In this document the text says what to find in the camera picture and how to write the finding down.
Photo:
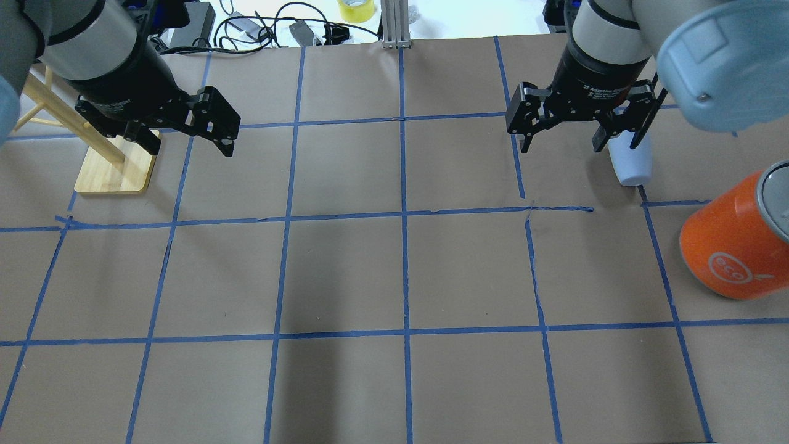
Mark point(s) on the orange can with grey lid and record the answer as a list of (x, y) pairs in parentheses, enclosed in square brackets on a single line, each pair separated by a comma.
[(737, 245)]

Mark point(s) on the black power adapter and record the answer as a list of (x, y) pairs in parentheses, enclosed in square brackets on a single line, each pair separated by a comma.
[(197, 31)]

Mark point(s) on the grey power brick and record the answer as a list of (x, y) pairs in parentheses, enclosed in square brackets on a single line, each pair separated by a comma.
[(304, 35)]

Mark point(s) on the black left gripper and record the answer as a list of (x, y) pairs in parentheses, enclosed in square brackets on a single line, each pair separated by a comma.
[(126, 79)]

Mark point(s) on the aluminium frame post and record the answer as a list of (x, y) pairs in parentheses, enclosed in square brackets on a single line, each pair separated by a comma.
[(394, 19)]

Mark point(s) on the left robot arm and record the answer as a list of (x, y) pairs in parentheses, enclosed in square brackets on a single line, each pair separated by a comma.
[(102, 50)]

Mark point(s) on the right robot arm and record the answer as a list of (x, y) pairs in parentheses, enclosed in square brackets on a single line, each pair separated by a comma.
[(724, 63)]

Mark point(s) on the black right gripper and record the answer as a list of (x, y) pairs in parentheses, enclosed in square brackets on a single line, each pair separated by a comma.
[(593, 75)]

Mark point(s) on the wooden stand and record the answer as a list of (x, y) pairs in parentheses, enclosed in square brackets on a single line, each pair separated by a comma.
[(112, 165)]

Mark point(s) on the yellow tape roll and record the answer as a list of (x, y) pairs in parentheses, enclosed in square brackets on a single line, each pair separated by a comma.
[(356, 11)]

